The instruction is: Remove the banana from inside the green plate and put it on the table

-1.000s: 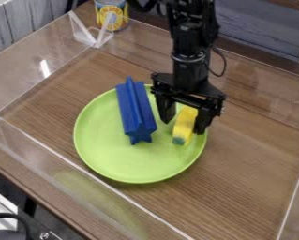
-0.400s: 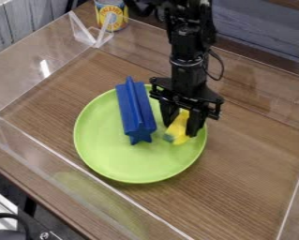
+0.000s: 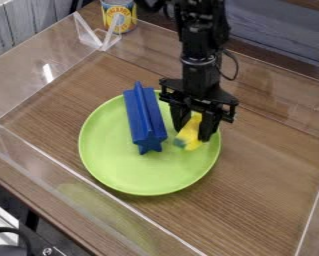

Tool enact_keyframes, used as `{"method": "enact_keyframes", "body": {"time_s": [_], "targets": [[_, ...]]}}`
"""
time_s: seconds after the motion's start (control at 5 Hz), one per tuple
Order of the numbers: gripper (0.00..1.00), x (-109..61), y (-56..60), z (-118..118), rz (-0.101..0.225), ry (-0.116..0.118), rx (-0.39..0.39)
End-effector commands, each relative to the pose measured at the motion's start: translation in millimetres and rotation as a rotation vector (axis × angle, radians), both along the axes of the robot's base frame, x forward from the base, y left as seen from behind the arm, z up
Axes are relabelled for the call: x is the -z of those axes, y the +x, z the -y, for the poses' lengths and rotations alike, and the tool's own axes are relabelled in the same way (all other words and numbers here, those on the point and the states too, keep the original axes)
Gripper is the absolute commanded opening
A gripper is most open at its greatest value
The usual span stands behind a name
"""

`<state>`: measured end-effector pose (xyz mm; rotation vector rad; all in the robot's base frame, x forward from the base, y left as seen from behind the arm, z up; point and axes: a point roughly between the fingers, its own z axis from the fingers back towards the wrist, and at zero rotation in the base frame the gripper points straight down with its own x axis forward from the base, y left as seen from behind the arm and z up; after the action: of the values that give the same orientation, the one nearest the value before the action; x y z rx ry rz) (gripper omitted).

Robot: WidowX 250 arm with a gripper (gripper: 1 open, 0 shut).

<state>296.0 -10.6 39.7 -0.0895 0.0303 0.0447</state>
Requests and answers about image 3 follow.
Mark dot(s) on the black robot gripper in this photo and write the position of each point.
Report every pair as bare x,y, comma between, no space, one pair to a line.
216,106

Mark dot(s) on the clear acrylic enclosure wall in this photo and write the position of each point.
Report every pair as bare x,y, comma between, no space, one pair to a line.
253,207

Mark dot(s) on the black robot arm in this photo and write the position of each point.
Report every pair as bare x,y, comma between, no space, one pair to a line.
196,92

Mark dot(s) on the green round plate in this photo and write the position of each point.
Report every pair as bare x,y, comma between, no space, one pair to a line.
115,163

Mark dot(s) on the blue star-shaped block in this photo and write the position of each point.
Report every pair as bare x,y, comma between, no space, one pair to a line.
144,118

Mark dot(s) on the black device with knob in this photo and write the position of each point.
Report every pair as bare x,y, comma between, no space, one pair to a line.
29,246

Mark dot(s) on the yellow toy banana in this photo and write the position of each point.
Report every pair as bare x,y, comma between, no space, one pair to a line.
187,138

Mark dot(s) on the yellow blue tin can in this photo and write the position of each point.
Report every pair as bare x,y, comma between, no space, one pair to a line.
119,11

